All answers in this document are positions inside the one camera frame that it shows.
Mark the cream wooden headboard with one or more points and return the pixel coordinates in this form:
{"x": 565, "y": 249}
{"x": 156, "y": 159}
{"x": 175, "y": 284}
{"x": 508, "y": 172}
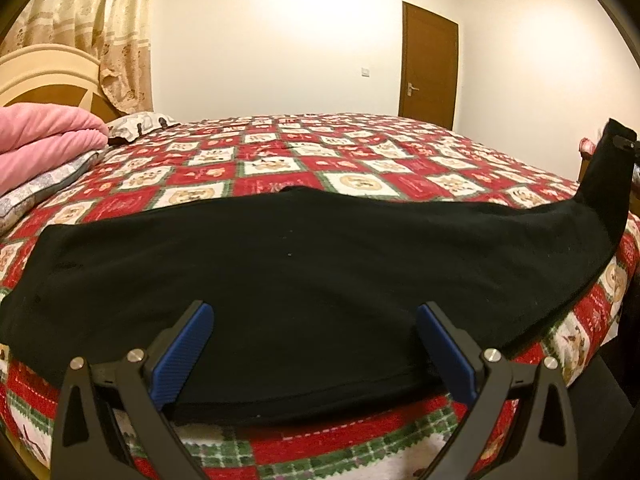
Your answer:
{"x": 40, "y": 75}

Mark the red plaid cloth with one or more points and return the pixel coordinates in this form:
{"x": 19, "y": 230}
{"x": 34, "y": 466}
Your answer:
{"x": 588, "y": 146}

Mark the brown wooden cabinet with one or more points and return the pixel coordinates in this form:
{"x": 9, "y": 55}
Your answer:
{"x": 585, "y": 167}

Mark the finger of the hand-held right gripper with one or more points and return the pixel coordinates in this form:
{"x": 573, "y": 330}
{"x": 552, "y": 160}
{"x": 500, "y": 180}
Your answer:
{"x": 626, "y": 143}

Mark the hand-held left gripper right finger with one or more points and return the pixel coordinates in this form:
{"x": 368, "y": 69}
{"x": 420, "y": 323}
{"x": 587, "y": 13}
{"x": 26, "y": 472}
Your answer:
{"x": 447, "y": 355}

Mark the grey patterned pillow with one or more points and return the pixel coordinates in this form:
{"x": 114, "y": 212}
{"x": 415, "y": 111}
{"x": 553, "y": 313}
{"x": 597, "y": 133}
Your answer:
{"x": 45, "y": 185}
{"x": 142, "y": 126}

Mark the white wall switch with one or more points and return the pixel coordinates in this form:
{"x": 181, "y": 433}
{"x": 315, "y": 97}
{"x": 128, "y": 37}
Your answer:
{"x": 366, "y": 72}

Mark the brown wooden door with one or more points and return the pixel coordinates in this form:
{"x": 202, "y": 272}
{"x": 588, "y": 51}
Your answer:
{"x": 429, "y": 65}

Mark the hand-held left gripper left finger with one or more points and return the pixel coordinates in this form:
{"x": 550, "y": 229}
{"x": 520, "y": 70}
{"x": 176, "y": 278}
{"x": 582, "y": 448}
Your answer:
{"x": 182, "y": 355}

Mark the red printed bedspread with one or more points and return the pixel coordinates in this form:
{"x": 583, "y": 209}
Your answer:
{"x": 350, "y": 145}

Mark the beige patterned curtain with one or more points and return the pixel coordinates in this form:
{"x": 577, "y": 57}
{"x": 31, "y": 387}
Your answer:
{"x": 100, "y": 20}

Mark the folded pink blanket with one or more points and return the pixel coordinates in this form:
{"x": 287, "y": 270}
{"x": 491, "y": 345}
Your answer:
{"x": 45, "y": 135}

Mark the black pants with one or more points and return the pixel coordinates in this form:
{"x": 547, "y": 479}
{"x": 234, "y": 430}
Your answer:
{"x": 300, "y": 285}

